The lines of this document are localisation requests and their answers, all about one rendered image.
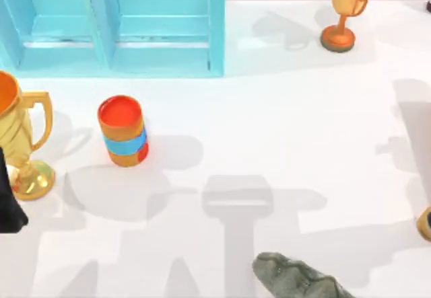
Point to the light blue rack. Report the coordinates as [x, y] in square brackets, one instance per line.
[161, 25]

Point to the small dark object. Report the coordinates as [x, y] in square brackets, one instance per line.
[429, 6]

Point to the orange trophy cup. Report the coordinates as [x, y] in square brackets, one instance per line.
[347, 2]

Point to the orange and blue can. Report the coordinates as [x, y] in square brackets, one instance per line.
[123, 133]

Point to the large gold trophy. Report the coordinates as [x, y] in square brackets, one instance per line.
[17, 136]

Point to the gold and black object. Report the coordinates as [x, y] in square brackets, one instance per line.
[425, 222]

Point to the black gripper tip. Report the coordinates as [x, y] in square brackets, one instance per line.
[8, 200]

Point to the grey green rock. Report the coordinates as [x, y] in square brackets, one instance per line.
[296, 278]

